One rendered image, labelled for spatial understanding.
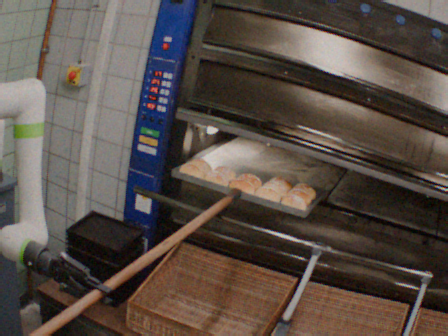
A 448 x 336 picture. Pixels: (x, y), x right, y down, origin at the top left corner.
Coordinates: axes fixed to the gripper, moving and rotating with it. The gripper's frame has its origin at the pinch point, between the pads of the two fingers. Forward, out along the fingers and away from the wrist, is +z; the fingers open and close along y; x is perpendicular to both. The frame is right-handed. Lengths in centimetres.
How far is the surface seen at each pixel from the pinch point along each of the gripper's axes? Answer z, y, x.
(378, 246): 61, 12, -120
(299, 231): 24, 15, -119
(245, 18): -16, -65, -119
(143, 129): -49, -9, -114
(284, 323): 40, 24, -57
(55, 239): -97, 65, -117
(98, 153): -72, 9, -117
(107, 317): -34, 62, -69
